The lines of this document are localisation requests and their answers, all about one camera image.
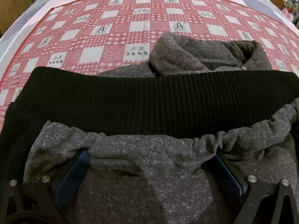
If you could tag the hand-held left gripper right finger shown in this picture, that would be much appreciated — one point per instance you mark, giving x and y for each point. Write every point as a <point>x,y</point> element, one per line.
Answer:
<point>227,179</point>

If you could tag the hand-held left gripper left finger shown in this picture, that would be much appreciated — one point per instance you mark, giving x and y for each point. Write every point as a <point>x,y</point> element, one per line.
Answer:
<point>70,179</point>

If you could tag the grey jacket black ribbed hem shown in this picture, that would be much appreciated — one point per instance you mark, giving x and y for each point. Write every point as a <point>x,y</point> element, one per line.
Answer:
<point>149,98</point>

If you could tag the red checked blanket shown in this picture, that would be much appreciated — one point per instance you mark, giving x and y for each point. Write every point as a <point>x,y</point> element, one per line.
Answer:
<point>116,28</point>

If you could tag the wooden wardrobe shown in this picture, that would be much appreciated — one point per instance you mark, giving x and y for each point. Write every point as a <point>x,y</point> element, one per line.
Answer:
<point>11,0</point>

